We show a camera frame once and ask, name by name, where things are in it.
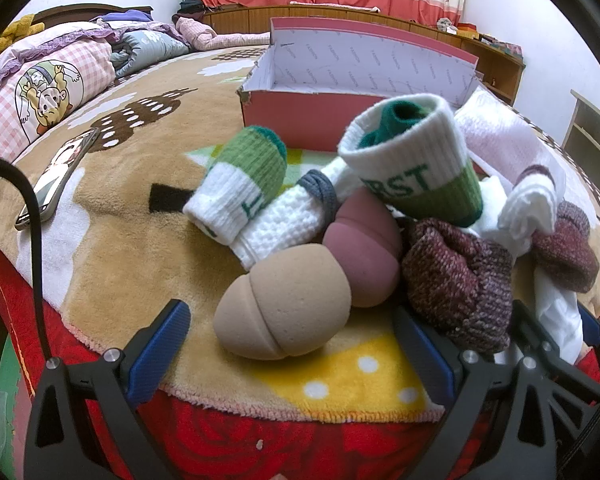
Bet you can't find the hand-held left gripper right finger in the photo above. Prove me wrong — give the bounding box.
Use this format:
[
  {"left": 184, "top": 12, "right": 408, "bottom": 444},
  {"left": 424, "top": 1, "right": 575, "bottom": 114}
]
[{"left": 392, "top": 304, "right": 588, "bottom": 480}]

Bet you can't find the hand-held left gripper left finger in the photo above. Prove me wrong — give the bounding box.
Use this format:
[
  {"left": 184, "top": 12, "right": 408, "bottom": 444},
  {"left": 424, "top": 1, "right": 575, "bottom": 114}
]
[{"left": 24, "top": 299, "right": 191, "bottom": 480}]

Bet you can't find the maroon knit sock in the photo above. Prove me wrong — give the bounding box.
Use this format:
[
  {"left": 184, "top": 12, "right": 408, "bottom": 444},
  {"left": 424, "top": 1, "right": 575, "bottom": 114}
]
[
  {"left": 401, "top": 217, "right": 515, "bottom": 353},
  {"left": 530, "top": 201, "right": 600, "bottom": 293}
]

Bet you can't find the beige sock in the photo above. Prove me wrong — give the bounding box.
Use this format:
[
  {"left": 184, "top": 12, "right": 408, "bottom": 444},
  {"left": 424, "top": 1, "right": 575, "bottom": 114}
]
[{"left": 214, "top": 244, "right": 352, "bottom": 361}]

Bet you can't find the pink sock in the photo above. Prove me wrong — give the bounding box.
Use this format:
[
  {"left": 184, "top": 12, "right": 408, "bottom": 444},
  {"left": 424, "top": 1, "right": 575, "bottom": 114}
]
[{"left": 322, "top": 191, "right": 405, "bottom": 308}]

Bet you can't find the white waffle cloth roll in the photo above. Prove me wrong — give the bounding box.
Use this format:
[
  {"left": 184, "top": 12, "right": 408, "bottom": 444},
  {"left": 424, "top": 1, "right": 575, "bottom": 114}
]
[{"left": 232, "top": 157, "right": 361, "bottom": 271}]

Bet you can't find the small green white sock roll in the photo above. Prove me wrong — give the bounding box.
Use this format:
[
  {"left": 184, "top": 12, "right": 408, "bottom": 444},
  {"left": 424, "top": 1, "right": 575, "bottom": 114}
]
[{"left": 182, "top": 125, "right": 288, "bottom": 246}]

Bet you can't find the large green white sock roll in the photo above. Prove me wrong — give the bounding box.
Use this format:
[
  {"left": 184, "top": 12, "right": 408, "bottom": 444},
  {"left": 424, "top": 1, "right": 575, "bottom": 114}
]
[{"left": 337, "top": 94, "right": 483, "bottom": 228}]

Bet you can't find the grey hair tie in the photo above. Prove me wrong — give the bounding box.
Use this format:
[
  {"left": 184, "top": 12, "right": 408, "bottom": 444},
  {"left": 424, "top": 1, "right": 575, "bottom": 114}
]
[{"left": 300, "top": 170, "right": 341, "bottom": 233}]

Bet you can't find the white mesh bag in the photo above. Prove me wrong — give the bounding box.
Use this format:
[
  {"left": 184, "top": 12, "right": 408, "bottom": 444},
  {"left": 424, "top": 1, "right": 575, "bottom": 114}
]
[{"left": 452, "top": 91, "right": 568, "bottom": 196}]

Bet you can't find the pink shoe box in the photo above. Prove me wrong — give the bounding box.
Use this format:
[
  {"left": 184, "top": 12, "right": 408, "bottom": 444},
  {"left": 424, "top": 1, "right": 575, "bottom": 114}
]
[{"left": 237, "top": 16, "right": 481, "bottom": 153}]

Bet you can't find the beige printed blanket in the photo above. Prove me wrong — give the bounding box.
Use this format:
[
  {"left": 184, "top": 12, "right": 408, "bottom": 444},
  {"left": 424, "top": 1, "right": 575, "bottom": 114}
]
[{"left": 0, "top": 42, "right": 600, "bottom": 423}]

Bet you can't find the smartphone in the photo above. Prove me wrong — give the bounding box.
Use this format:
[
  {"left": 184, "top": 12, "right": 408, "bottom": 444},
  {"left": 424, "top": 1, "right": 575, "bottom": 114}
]
[{"left": 15, "top": 127, "right": 103, "bottom": 231}]

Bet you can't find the light wooden shelf unit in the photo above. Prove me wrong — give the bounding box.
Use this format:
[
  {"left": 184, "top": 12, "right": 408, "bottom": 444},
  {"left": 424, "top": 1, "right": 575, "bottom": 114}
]
[{"left": 562, "top": 89, "right": 600, "bottom": 211}]

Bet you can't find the pink checked cartoon pillow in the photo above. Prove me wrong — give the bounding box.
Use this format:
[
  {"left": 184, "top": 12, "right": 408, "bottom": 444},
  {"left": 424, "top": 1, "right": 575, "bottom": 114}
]
[{"left": 0, "top": 22, "right": 117, "bottom": 166}]

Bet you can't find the grey flowered quilt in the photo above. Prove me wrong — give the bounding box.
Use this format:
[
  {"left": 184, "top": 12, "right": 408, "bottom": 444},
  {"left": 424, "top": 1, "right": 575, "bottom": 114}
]
[{"left": 111, "top": 25, "right": 191, "bottom": 78}]

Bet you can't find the pink quilt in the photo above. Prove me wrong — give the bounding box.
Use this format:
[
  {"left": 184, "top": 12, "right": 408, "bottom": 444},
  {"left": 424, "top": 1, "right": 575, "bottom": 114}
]
[{"left": 175, "top": 16, "right": 271, "bottom": 52}]

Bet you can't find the wooden cabinet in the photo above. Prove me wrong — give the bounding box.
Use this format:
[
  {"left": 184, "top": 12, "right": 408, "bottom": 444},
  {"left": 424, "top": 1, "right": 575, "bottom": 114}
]
[{"left": 200, "top": 4, "right": 526, "bottom": 106}]

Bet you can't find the purple clothing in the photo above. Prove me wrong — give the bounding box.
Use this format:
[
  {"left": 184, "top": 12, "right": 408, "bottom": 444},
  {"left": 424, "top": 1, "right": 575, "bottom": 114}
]
[{"left": 95, "top": 10, "right": 153, "bottom": 26}]

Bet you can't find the stack of colourful boxes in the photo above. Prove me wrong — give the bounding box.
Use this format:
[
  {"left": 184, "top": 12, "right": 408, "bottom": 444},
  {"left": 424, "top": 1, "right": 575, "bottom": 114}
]
[{"left": 460, "top": 22, "right": 523, "bottom": 56}]

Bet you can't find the dark wooden headboard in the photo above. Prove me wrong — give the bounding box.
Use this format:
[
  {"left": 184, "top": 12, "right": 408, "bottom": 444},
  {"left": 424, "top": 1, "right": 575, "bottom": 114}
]
[{"left": 30, "top": 5, "right": 153, "bottom": 26}]

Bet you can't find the yellow knitted scarf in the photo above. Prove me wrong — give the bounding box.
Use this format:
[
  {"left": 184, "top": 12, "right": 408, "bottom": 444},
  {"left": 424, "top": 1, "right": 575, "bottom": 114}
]
[{"left": 0, "top": 14, "right": 33, "bottom": 73}]

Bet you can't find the black cable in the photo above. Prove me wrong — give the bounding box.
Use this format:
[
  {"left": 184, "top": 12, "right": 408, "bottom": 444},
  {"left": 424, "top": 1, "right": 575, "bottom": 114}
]
[{"left": 0, "top": 154, "right": 56, "bottom": 361}]

